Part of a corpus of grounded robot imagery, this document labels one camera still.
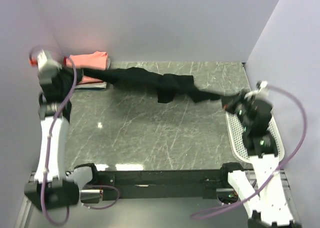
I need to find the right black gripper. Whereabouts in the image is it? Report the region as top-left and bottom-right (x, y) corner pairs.
(219, 89), (254, 131)

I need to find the black t shirt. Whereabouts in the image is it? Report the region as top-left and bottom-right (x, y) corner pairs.
(81, 66), (242, 104)

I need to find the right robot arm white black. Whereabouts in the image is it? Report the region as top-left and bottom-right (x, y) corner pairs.
(219, 91), (301, 228)

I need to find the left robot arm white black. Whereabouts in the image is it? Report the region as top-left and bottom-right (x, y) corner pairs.
(24, 65), (100, 211)

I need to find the white perforated plastic basket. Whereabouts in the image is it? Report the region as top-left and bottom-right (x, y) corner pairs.
(225, 112), (285, 164)

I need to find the pink folded t shirt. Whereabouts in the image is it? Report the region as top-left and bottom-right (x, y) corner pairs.
(63, 51), (110, 86)

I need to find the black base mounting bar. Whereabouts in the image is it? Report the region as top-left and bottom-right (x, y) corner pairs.
(80, 168), (232, 205)

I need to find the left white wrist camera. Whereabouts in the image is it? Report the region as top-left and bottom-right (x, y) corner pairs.
(29, 49), (62, 73)

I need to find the aluminium rail frame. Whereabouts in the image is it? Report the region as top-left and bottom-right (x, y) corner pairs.
(25, 161), (294, 220)

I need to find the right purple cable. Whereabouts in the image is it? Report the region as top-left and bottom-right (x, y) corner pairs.
(189, 84), (308, 220)

